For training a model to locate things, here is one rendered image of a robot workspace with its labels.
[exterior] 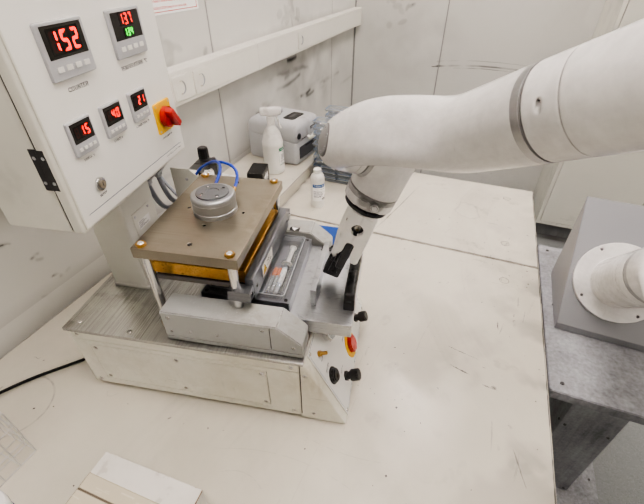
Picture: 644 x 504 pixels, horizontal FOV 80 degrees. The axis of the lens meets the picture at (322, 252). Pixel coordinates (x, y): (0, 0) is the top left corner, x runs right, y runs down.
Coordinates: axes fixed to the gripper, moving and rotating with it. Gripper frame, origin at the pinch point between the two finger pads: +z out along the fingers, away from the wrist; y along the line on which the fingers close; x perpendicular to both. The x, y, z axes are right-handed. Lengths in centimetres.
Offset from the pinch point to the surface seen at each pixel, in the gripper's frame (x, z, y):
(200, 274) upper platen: 21.7, 4.6, -10.2
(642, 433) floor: -145, 55, 41
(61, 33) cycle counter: 46, -25, -8
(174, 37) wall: 66, -5, 67
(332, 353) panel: -6.6, 14.7, -8.1
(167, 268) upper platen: 27.5, 6.2, -10.2
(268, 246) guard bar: 12.8, -0.1, -2.1
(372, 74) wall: 2, 23, 242
